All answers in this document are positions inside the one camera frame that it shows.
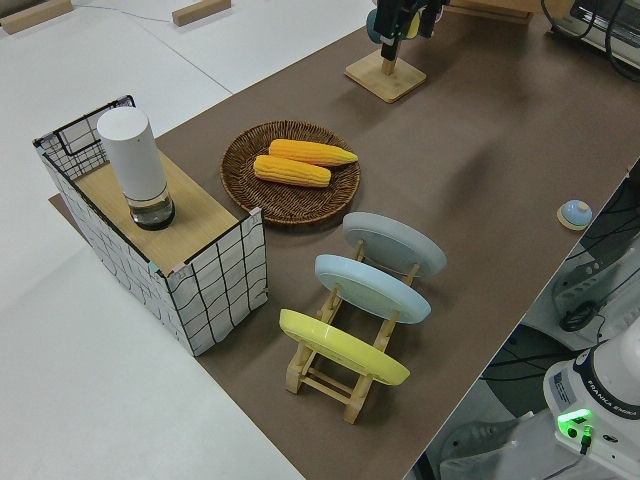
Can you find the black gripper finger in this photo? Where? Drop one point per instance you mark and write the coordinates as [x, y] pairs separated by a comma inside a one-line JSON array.
[[389, 22], [428, 22]]

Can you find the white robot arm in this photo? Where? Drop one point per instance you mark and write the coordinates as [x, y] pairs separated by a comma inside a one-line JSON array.
[[600, 395]]

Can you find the wooden drawer cabinet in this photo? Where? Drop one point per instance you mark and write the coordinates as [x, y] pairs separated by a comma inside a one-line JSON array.
[[492, 6]]

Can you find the dark mug with yellow interior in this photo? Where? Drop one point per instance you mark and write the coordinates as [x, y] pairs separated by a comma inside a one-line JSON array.
[[412, 25]]

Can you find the dark teal mug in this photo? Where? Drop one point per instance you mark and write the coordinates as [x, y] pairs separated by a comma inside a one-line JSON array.
[[371, 27]]

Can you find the wooden mug tree stand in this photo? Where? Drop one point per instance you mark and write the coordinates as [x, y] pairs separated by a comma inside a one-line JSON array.
[[385, 82]]

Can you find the brown table mat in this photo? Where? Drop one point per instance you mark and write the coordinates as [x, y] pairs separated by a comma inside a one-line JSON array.
[[450, 150]]

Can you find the yellow corn cob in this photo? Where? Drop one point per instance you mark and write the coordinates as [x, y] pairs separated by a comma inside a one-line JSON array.
[[312, 152], [290, 171]]

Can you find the wooden block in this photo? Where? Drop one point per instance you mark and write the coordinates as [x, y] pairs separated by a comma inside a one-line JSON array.
[[20, 21], [200, 11]]

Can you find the white toaster oven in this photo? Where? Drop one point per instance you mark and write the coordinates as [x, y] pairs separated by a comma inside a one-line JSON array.
[[620, 30]]

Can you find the round wicker basket tray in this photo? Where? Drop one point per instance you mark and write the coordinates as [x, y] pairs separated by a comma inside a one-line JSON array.
[[290, 205]]

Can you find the grey plate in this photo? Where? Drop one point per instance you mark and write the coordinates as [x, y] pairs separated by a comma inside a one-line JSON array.
[[395, 242]]

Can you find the blue dome bell wooden base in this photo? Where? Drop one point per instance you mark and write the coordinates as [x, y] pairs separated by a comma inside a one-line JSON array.
[[576, 212]]

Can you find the light blue plate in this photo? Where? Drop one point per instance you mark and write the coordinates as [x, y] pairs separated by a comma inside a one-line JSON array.
[[370, 287]]

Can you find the light wooden board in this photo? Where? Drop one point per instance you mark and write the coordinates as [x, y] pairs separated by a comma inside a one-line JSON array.
[[200, 220]]

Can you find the white cylinder bottle clear base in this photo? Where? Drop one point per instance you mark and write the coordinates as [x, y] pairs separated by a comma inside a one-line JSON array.
[[134, 160]]

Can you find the grey power strip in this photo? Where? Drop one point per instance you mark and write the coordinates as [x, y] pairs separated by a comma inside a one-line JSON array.
[[577, 287]]

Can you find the yellow plate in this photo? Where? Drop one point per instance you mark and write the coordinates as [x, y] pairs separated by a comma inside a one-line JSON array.
[[340, 347]]

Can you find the wooden dish rack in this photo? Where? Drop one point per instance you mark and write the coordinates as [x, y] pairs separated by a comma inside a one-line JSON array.
[[325, 387]]

